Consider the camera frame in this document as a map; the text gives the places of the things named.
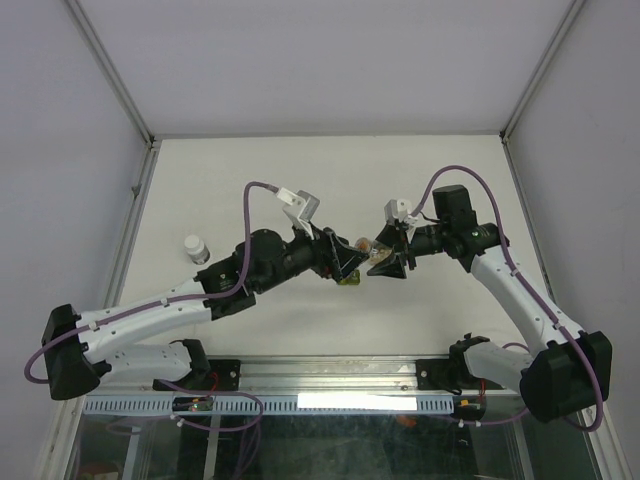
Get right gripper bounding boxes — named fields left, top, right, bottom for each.
left=366, top=222, right=450, bottom=279

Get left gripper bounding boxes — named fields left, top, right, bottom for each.
left=254, top=217, right=367, bottom=294

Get clear bottle orange pills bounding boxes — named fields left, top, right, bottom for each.
left=364, top=238, right=393, bottom=266

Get green pill box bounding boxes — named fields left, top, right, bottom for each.
left=338, top=270, right=361, bottom=286

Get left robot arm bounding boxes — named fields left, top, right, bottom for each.
left=42, top=228, right=368, bottom=401

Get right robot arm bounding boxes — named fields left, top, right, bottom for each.
left=368, top=185, right=613, bottom=423

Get white cap pill bottle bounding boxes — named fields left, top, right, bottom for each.
left=183, top=235, right=210, bottom=265

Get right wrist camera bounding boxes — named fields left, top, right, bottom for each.
left=384, top=199, right=417, bottom=228

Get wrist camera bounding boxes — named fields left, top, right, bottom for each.
left=276, top=188, right=320, bottom=238
left=384, top=199, right=417, bottom=228

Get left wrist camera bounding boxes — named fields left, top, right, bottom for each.
left=276, top=188, right=320, bottom=238

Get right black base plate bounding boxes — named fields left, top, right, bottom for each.
left=414, top=358, right=504, bottom=395

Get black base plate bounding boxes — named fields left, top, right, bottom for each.
left=170, top=358, right=242, bottom=392
left=414, top=358, right=504, bottom=395

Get aluminium mounting rail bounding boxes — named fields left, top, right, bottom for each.
left=62, top=353, right=601, bottom=399

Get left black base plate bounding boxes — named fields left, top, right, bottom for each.
left=170, top=358, right=242, bottom=392

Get white slotted cable duct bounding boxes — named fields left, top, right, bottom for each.
left=83, top=393, right=454, bottom=416

